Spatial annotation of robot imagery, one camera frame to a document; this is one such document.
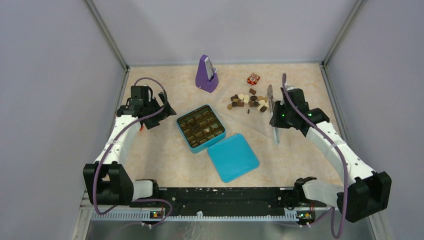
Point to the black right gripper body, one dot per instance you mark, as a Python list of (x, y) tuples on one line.
[(282, 118)]

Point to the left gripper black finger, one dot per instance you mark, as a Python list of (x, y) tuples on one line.
[(167, 108), (154, 121)]

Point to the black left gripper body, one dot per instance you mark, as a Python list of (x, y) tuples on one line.
[(152, 104)]

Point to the teal chocolate box with tray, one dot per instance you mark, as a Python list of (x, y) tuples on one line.
[(192, 125)]

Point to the teal box lid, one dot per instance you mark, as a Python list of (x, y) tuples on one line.
[(233, 157)]

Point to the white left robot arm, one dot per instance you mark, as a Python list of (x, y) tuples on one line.
[(106, 179)]

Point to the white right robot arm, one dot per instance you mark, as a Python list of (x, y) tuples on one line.
[(363, 192)]

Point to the purple phone stand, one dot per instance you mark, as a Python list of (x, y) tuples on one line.
[(206, 76)]

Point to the red small candy box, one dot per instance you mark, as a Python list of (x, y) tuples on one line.
[(253, 79)]

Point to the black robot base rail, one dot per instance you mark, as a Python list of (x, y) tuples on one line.
[(230, 203)]

